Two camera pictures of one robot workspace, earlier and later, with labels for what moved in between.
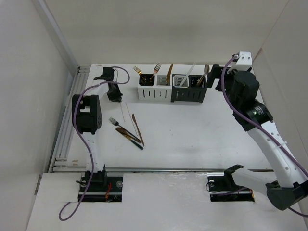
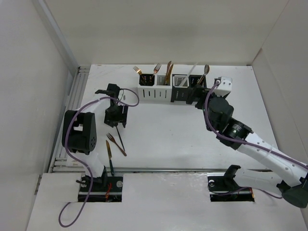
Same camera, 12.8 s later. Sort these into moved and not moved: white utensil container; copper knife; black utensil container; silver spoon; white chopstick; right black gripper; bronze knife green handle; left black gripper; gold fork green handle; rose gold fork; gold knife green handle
Moved: copper knife; bronze knife green handle; right black gripper; left black gripper
Not moved: black utensil container; gold knife green handle; gold fork green handle; silver spoon; rose gold fork; white chopstick; white utensil container
